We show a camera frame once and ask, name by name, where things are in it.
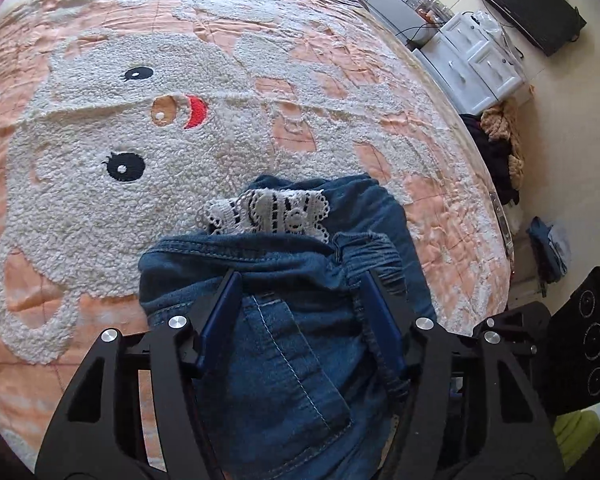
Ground blue denim lace-trim pants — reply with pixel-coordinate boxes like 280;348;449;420
138;174;434;479

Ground blue cloth on floor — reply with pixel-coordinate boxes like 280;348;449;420
527;217;571;284

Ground right green sleeve forearm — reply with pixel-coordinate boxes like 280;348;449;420
553;410;600;470

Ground dark clothes pile on floor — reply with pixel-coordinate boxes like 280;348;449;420
460;99;524;206

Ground white low side table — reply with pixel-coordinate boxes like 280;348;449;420
363;0;438;50

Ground orange white bear bedspread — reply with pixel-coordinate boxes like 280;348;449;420
0;0;510;467

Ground black wall television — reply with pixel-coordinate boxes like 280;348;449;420
484;0;586;56

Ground white drawer cabinet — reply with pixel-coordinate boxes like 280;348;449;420
414;11;530;115

